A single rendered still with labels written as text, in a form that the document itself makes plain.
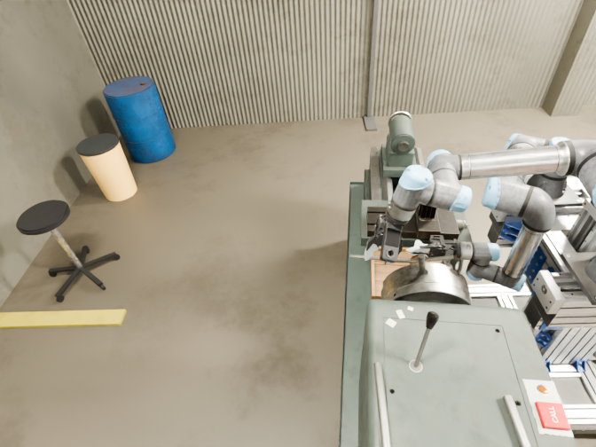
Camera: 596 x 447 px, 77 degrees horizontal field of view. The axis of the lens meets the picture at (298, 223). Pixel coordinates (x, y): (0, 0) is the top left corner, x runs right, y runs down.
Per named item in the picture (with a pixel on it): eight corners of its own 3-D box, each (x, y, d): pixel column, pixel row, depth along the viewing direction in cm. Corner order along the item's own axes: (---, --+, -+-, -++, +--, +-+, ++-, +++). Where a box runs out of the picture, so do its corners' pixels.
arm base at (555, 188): (554, 176, 173) (563, 159, 167) (571, 198, 163) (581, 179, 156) (521, 178, 174) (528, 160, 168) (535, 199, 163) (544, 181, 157)
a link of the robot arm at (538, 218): (572, 190, 127) (522, 280, 160) (537, 180, 132) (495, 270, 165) (568, 209, 120) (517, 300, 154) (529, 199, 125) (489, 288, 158)
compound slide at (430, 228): (438, 239, 177) (441, 231, 173) (416, 238, 178) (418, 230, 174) (433, 209, 191) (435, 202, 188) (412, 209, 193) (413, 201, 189)
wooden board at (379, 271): (456, 306, 162) (458, 301, 159) (371, 301, 167) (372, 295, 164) (445, 254, 183) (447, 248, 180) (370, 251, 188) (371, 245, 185)
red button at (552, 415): (568, 432, 91) (571, 428, 89) (541, 429, 92) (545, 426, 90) (559, 406, 95) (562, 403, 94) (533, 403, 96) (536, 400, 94)
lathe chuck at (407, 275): (470, 331, 143) (474, 279, 123) (386, 333, 152) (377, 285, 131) (466, 310, 150) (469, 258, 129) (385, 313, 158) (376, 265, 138)
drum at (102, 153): (110, 182, 399) (85, 134, 360) (145, 180, 397) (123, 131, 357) (97, 204, 373) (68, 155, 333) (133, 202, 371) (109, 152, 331)
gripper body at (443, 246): (426, 247, 165) (454, 247, 163) (427, 261, 159) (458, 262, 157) (428, 234, 160) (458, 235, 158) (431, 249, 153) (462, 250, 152)
